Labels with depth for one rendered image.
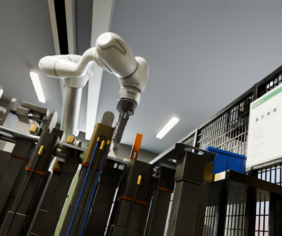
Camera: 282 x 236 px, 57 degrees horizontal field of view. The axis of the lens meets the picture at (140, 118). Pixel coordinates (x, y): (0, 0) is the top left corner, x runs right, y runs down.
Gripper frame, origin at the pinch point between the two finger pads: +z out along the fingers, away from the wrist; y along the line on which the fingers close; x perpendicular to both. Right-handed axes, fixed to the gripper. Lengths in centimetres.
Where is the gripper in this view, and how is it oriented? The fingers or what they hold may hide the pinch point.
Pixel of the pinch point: (113, 151)
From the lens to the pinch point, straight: 96.3
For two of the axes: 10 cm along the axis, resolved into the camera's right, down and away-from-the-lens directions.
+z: -2.3, 8.8, -4.0
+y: 2.3, -3.5, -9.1
